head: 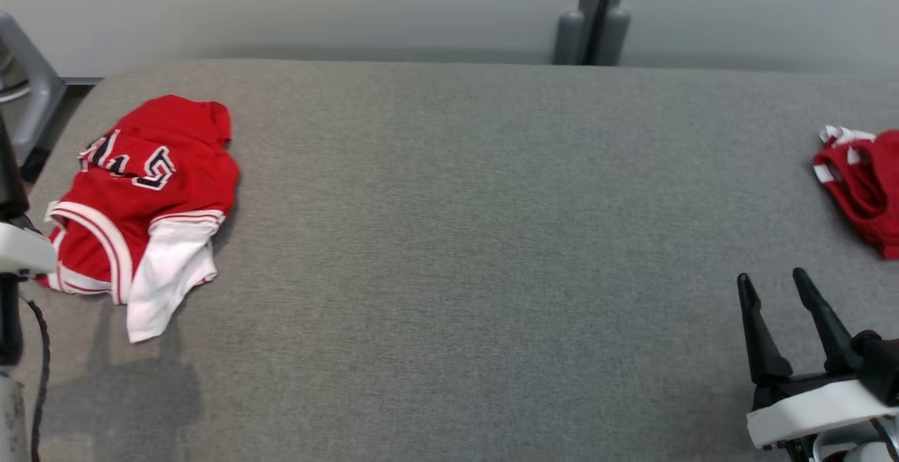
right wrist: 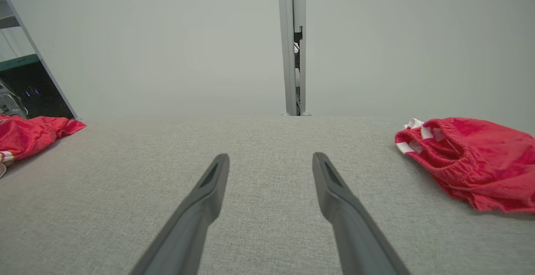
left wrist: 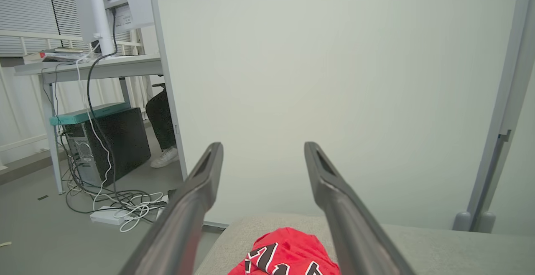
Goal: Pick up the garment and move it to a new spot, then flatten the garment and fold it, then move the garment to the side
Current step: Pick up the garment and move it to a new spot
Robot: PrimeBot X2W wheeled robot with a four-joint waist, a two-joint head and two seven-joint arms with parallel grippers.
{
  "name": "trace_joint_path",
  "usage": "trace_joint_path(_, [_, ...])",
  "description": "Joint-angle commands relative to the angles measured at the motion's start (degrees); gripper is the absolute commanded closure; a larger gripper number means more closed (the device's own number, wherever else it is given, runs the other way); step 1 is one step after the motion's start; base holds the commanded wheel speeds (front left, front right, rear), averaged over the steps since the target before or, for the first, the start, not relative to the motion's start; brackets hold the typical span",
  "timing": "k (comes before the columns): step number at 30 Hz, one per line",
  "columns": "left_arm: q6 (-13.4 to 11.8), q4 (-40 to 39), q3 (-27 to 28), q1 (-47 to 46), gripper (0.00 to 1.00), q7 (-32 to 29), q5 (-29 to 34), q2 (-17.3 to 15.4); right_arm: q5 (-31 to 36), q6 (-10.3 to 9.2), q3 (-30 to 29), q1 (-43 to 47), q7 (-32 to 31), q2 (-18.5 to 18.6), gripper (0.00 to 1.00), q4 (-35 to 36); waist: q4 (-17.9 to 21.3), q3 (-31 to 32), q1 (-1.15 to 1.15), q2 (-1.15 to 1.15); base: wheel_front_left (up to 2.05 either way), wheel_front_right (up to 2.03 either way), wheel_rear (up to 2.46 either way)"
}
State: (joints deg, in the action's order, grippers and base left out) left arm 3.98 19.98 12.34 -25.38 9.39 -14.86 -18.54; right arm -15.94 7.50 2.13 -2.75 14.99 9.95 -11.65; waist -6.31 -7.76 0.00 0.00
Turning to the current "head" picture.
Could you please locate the red jersey with white sleeves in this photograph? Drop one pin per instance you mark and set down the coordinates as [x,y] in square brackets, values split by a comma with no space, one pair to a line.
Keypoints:
[140,216]

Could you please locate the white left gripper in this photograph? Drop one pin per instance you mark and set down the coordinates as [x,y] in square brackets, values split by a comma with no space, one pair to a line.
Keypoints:
[24,248]

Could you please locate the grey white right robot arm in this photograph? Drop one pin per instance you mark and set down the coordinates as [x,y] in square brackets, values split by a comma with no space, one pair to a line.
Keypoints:
[857,448]

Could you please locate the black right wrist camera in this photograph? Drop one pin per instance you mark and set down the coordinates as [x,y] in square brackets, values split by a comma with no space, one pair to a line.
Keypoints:
[881,364]

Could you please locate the red shorts white side stripe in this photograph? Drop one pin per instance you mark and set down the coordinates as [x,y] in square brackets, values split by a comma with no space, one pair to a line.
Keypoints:
[867,188]

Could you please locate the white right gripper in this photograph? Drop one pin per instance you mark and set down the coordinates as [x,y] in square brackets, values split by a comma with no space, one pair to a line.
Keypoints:
[808,413]

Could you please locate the grey partition leg frame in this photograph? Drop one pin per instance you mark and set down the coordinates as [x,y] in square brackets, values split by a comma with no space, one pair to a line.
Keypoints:
[35,76]

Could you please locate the grey cylindrical post foot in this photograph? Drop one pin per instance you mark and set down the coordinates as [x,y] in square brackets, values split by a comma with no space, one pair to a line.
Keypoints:
[614,37]
[567,41]

